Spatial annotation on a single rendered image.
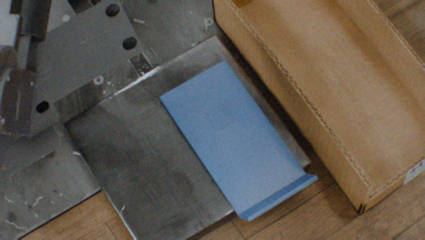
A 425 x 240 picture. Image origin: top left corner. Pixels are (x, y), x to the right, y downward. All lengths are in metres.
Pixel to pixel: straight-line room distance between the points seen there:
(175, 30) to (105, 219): 0.21
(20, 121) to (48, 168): 0.38
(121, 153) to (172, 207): 0.07
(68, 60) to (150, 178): 0.26
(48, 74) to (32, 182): 0.29
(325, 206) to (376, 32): 0.18
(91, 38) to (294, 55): 0.34
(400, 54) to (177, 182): 0.24
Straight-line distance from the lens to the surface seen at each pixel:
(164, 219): 0.78
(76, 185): 0.83
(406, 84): 0.85
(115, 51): 0.57
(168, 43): 0.88
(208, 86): 0.83
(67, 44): 0.56
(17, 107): 0.45
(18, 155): 0.61
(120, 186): 0.80
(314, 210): 0.80
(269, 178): 0.79
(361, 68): 0.86
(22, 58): 0.50
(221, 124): 0.81
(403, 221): 0.81
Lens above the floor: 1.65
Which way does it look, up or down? 64 degrees down
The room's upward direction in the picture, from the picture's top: 7 degrees counter-clockwise
